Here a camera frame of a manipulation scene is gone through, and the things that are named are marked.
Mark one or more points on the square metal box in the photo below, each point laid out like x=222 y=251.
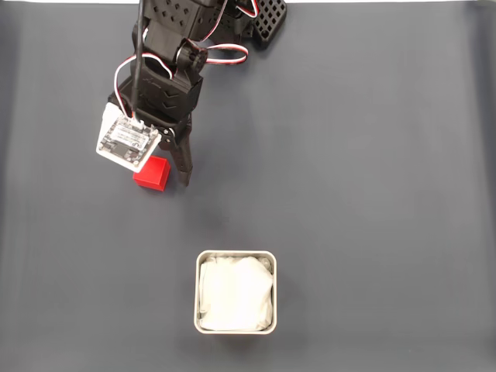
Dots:
x=196 y=294

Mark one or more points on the dark grey mat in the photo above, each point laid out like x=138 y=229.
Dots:
x=348 y=193

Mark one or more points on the white cloth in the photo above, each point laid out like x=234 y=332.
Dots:
x=236 y=294

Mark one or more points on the white camera circuit board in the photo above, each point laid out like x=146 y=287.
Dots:
x=126 y=141

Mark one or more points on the red cube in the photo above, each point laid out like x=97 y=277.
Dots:
x=155 y=174

